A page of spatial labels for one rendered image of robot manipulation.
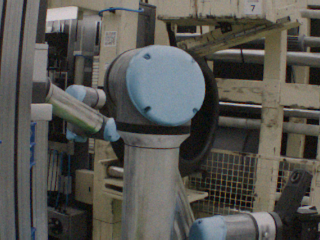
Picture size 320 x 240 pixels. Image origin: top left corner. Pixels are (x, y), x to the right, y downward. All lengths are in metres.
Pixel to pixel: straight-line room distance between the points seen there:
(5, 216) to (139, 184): 0.30
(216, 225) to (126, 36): 1.56
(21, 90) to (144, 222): 0.34
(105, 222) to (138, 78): 1.72
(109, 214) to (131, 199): 1.58
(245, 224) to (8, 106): 0.48
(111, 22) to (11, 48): 1.44
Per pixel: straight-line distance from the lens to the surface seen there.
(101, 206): 2.33
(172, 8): 2.39
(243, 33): 2.33
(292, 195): 0.91
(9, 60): 0.86
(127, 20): 2.26
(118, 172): 2.13
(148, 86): 0.67
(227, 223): 0.82
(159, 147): 0.71
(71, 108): 1.41
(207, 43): 2.41
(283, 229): 0.91
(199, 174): 2.22
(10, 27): 0.86
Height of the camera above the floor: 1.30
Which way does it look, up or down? 4 degrees down
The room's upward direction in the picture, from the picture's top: 3 degrees clockwise
